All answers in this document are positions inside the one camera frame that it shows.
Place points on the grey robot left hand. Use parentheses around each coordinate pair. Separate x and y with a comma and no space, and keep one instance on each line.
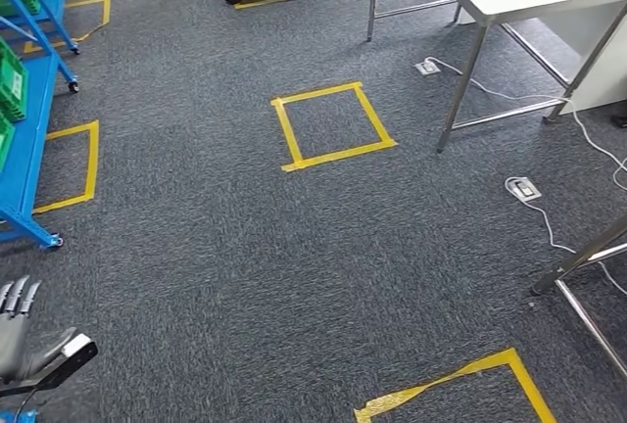
(12,342)

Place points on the yellow floor tape square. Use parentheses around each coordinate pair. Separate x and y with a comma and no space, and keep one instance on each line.
(288,134)
(529,381)

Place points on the yellow floor tape line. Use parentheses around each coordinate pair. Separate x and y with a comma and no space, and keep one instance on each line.
(262,1)

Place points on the metal floor socket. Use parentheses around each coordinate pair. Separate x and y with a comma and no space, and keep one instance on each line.
(427,68)
(524,188)

